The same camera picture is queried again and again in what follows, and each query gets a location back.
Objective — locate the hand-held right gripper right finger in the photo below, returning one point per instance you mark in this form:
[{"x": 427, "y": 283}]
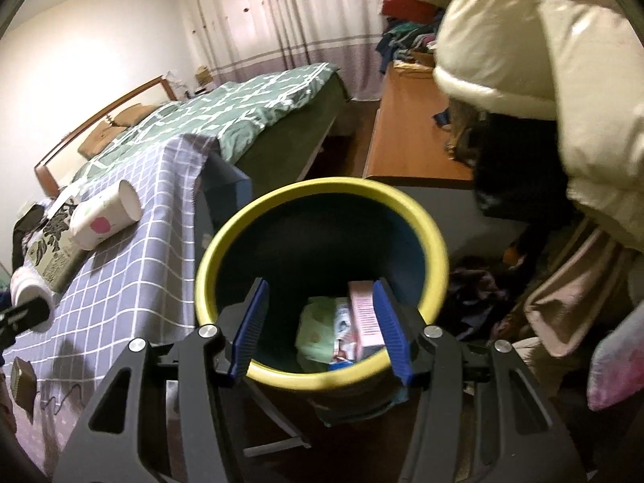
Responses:
[{"x": 395, "y": 337}]

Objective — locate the green plastic bag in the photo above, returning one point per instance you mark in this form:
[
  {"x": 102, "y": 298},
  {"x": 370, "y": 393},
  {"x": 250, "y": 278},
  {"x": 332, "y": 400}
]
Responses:
[{"x": 317, "y": 332}]

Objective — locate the black garment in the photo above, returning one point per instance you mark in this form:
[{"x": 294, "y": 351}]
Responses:
[{"x": 518, "y": 171}]

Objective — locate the yellow-rimmed blue bin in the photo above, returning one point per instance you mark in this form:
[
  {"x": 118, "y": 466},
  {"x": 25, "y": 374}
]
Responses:
[{"x": 322, "y": 231}]

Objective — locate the pink floral cloth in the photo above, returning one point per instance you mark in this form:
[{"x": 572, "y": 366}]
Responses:
[{"x": 619, "y": 362}]

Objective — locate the leaf print carton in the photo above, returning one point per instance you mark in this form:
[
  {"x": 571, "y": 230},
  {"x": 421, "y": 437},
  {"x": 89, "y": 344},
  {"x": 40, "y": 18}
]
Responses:
[{"x": 53, "y": 246}]

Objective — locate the small cardboard box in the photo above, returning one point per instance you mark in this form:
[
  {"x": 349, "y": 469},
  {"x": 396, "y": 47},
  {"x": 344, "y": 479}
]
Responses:
[{"x": 204, "y": 75}]

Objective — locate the wooden cabinet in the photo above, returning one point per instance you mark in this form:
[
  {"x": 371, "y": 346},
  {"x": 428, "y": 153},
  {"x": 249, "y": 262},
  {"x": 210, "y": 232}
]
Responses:
[{"x": 407, "y": 126}]

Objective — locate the cream puffer jacket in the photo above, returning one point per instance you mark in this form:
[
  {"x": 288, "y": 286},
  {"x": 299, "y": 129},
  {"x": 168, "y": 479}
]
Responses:
[{"x": 503, "y": 35}]

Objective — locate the dark clothes pile on nightstand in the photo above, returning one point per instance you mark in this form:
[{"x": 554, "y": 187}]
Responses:
[{"x": 25, "y": 226}]

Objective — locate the brown pillow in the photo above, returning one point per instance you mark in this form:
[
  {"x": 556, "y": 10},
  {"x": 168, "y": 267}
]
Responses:
[
  {"x": 98, "y": 141},
  {"x": 135, "y": 114}
]

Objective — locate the pink beige curtain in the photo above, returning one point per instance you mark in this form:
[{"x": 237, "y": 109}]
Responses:
[{"x": 281, "y": 20}]

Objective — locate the dark clothes on floor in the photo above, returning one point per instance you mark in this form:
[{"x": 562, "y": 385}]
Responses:
[{"x": 478, "y": 292}]

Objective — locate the blue checked tablecloth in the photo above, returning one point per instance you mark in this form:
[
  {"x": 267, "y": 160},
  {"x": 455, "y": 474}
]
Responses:
[{"x": 126, "y": 287}]

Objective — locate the clothes pile on cabinet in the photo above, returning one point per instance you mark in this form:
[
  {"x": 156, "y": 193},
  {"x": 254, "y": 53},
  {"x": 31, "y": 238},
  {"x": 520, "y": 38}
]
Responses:
[{"x": 407, "y": 40}]

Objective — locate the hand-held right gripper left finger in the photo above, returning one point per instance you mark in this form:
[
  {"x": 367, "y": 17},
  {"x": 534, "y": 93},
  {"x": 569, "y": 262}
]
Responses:
[{"x": 249, "y": 332}]

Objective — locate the white paper cup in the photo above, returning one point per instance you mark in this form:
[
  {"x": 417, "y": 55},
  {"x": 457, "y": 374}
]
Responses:
[{"x": 100, "y": 216}]

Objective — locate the beige cloth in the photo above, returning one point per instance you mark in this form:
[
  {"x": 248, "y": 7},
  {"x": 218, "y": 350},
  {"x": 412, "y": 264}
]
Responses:
[{"x": 568, "y": 287}]

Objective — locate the dark brown box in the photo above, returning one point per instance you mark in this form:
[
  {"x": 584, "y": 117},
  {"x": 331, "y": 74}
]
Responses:
[{"x": 22, "y": 380}]

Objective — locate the wooden bed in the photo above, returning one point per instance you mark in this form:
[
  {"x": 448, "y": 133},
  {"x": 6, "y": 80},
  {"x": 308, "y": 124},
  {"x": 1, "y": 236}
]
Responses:
[{"x": 292, "y": 136}]

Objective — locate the pink box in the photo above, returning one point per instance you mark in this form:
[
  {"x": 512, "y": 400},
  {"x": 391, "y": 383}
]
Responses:
[{"x": 365, "y": 317}]

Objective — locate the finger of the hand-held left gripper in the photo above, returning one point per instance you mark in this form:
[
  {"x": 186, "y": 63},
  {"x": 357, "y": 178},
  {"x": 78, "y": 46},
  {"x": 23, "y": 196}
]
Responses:
[{"x": 25, "y": 314}]

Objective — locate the green checked duvet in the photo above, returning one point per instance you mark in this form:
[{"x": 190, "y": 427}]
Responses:
[{"x": 226, "y": 105}]

